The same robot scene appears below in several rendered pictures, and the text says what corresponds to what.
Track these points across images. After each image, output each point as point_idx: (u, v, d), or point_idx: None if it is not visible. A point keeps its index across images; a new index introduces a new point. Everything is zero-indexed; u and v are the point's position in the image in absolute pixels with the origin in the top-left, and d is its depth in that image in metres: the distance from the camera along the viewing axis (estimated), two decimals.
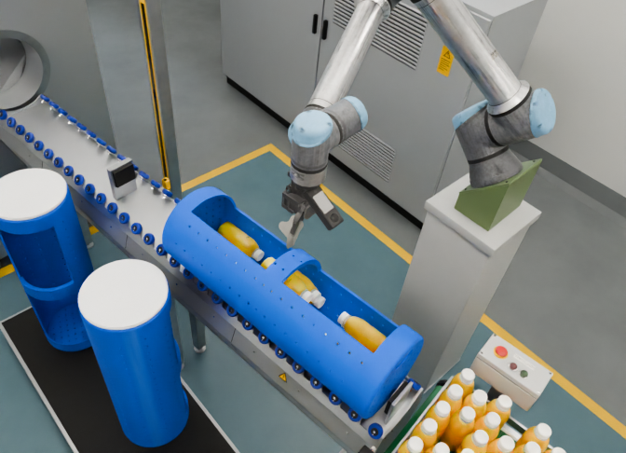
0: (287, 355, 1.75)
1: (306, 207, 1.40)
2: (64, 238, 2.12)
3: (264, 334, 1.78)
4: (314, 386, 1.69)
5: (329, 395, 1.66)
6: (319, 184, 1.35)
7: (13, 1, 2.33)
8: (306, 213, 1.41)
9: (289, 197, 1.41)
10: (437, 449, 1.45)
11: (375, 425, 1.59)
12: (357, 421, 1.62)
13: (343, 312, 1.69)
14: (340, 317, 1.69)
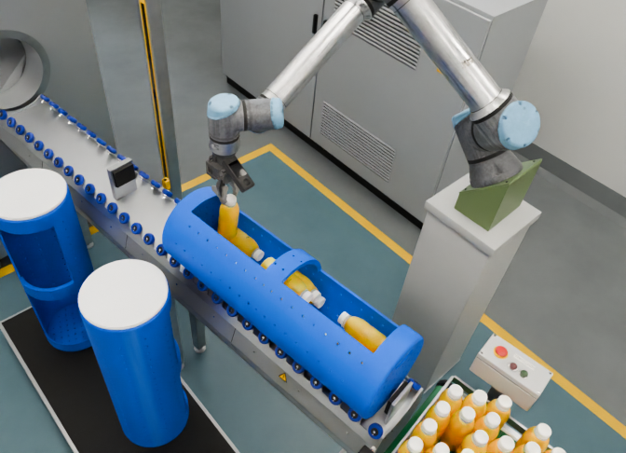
0: (287, 355, 1.75)
1: (224, 173, 1.70)
2: (64, 238, 2.12)
3: (264, 334, 1.78)
4: (314, 386, 1.69)
5: (329, 395, 1.66)
6: (233, 153, 1.65)
7: (13, 1, 2.33)
8: (224, 179, 1.71)
9: (210, 165, 1.71)
10: (437, 449, 1.45)
11: (375, 425, 1.59)
12: (357, 421, 1.62)
13: (343, 312, 1.69)
14: (340, 317, 1.69)
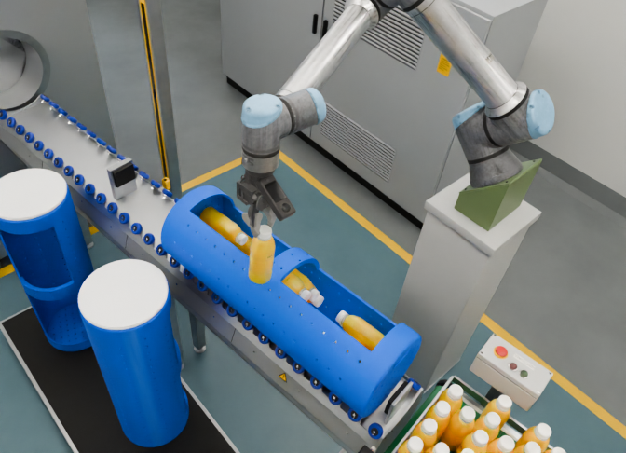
0: (288, 353, 1.75)
1: (259, 197, 1.36)
2: (64, 238, 2.12)
3: (263, 334, 1.78)
4: (315, 386, 1.68)
5: (329, 397, 1.66)
6: (270, 171, 1.32)
7: (13, 1, 2.33)
8: (258, 203, 1.37)
9: (242, 185, 1.38)
10: (437, 449, 1.45)
11: (375, 425, 1.59)
12: (359, 420, 1.62)
13: (341, 311, 1.70)
14: (338, 316, 1.69)
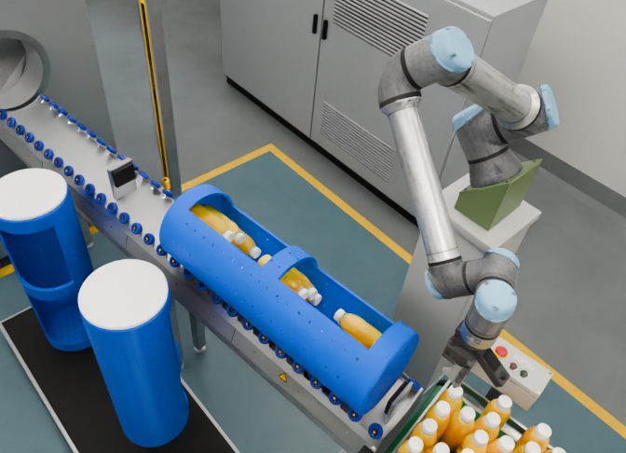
0: None
1: (473, 363, 1.41)
2: (64, 238, 2.12)
3: (262, 334, 1.78)
4: (317, 386, 1.68)
5: (329, 399, 1.66)
6: (493, 345, 1.36)
7: (13, 1, 2.33)
8: (471, 368, 1.42)
9: (454, 350, 1.43)
10: (437, 449, 1.45)
11: (375, 425, 1.59)
12: (360, 418, 1.61)
13: (339, 309, 1.70)
14: (336, 314, 1.69)
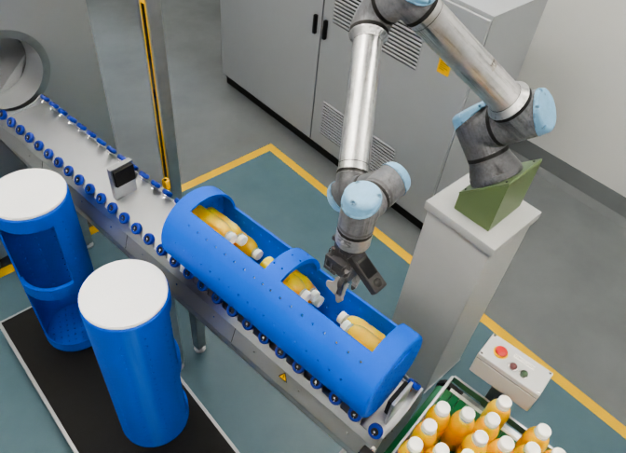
0: (288, 354, 1.75)
1: (350, 270, 1.41)
2: (64, 238, 2.12)
3: (264, 334, 1.78)
4: (315, 386, 1.68)
5: (329, 396, 1.66)
6: (365, 250, 1.36)
7: (13, 1, 2.33)
8: (348, 277, 1.42)
9: (333, 259, 1.43)
10: (437, 449, 1.45)
11: (375, 425, 1.59)
12: (358, 420, 1.62)
13: (342, 312, 1.70)
14: (339, 316, 1.69)
